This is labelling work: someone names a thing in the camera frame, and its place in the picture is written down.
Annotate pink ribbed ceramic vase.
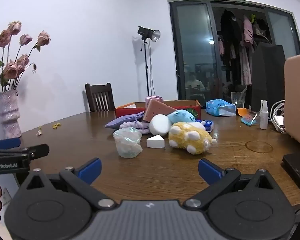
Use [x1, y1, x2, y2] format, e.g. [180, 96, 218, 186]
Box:
[0, 90, 22, 138]

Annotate studio light on stand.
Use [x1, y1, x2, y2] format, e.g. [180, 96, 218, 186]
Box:
[137, 26, 161, 97]

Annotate sliding glass door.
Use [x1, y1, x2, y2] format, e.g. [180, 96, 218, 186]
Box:
[168, 0, 300, 101]

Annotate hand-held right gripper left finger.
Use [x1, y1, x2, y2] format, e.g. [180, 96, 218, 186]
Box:
[20, 157, 116, 211]

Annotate tan box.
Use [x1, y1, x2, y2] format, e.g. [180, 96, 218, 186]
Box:
[283, 52, 300, 152]

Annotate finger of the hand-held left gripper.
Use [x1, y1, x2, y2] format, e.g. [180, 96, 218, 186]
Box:
[22, 144, 50, 161]
[0, 137, 22, 151]

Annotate row of hanging clothes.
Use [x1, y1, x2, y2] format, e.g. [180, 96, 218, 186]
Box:
[218, 8, 268, 86]

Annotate clear plastic bag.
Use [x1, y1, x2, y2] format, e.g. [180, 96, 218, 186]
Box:
[113, 127, 143, 159]

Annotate light blue wet wipes pack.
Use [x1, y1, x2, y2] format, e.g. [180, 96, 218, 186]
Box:
[205, 99, 237, 117]

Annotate dried pink roses bunch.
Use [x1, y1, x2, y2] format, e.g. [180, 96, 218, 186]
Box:
[0, 21, 52, 93]

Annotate purple towel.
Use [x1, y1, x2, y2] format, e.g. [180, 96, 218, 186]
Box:
[118, 121, 151, 134]

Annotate red cardboard box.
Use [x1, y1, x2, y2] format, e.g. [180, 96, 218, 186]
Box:
[115, 99, 202, 124]

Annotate clear glass cup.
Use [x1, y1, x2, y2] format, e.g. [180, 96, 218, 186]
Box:
[230, 91, 246, 109]

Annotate pink rectangular sponge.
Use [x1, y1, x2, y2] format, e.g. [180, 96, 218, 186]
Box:
[143, 97, 177, 123]

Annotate blue plush toy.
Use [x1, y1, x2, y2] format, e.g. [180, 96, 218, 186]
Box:
[167, 109, 198, 125]

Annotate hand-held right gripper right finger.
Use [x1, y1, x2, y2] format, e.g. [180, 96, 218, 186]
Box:
[184, 158, 282, 209]

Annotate dark wooden chair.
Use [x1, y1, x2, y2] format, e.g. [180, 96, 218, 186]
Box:
[85, 83, 116, 113]

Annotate white wall outlet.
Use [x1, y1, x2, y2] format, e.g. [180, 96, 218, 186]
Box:
[2, 187, 12, 205]

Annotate white charger cables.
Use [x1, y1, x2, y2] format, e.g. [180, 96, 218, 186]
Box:
[270, 100, 287, 133]

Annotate blue tissue packet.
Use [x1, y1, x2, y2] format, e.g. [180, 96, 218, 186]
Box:
[190, 120, 214, 133]

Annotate black monitor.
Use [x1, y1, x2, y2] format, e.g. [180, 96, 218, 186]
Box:
[251, 42, 287, 112]

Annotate white wedge sponge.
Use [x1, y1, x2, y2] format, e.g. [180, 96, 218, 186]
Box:
[146, 134, 166, 149]

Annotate yellow plush toy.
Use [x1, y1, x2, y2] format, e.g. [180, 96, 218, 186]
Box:
[168, 122, 217, 155]

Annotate lavender fabric pouch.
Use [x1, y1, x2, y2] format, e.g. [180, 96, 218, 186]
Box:
[105, 111, 146, 130]

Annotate purple satin pouch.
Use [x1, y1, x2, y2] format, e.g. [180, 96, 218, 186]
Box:
[145, 95, 165, 110]

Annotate teal snack packet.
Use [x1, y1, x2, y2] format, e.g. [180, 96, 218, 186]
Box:
[240, 112, 258, 128]

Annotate white cylinder sponge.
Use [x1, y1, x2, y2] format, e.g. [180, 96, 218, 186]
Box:
[149, 114, 171, 137]

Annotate black flat device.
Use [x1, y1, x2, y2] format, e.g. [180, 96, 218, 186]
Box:
[282, 152, 300, 202]

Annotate white spray bottle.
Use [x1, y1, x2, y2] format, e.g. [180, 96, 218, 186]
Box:
[259, 100, 269, 130]

